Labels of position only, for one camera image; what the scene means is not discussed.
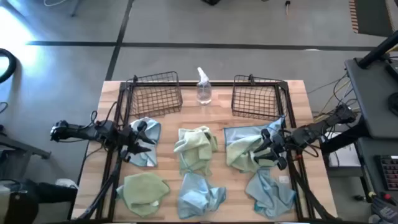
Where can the black round hoop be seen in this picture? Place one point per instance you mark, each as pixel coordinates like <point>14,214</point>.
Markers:
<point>14,65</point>

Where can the dark floor mat orange edge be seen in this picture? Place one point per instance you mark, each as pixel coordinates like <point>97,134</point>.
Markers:
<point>371,17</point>

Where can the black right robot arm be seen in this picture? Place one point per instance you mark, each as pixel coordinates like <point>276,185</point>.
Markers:
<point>314,129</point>

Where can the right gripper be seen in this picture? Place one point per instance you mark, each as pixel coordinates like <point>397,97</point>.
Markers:
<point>280,146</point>

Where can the blue microfiber towel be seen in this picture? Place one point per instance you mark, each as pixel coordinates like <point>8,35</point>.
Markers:
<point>199,196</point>
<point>239,132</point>
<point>150,127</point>
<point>270,196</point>

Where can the white box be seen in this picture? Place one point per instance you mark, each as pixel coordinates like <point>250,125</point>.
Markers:
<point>342,155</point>

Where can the grey stand base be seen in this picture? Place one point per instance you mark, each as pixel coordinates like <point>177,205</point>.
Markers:
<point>31,150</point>

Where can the green microfiber towel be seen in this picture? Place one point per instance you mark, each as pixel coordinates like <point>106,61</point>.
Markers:
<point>194,146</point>
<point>143,193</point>
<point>241,155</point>

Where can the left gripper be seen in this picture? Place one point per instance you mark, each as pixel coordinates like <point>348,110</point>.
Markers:
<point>126,138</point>

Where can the clear plastic spray bottle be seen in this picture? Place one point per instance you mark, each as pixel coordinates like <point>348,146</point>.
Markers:
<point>203,90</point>

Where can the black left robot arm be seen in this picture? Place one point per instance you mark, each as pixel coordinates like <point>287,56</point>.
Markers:
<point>81,132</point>

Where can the black desk pole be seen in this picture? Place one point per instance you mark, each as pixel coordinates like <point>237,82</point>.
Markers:
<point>376,49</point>

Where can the black keyboard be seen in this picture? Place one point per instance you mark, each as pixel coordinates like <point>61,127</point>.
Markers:
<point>390,172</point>

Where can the black round desk object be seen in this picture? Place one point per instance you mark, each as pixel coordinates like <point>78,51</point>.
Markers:
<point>394,104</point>

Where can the person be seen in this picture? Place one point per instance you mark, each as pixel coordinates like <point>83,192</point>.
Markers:
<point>53,193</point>

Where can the black metal table frame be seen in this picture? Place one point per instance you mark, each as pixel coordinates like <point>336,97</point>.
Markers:
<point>186,84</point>

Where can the grey desk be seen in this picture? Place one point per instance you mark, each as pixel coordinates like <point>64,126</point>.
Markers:
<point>370,99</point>

